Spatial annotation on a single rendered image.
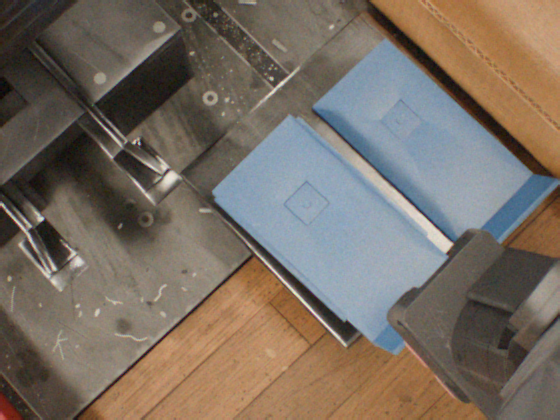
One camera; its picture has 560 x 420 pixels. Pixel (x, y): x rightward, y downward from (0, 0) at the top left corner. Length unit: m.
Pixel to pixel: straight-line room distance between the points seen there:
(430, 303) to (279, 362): 0.20
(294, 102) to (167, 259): 0.13
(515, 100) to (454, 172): 0.06
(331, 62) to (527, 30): 0.14
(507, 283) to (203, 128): 0.30
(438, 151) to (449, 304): 0.20
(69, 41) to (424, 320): 0.30
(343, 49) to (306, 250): 0.16
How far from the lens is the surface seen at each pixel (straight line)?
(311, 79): 0.81
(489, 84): 0.79
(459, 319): 0.62
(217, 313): 0.79
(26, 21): 0.62
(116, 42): 0.76
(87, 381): 0.80
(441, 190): 0.78
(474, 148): 0.79
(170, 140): 0.82
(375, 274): 0.73
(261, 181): 0.74
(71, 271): 0.72
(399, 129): 0.79
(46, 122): 0.75
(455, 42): 0.78
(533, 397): 0.43
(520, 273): 0.60
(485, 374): 0.59
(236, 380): 0.78
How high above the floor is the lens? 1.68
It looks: 75 degrees down
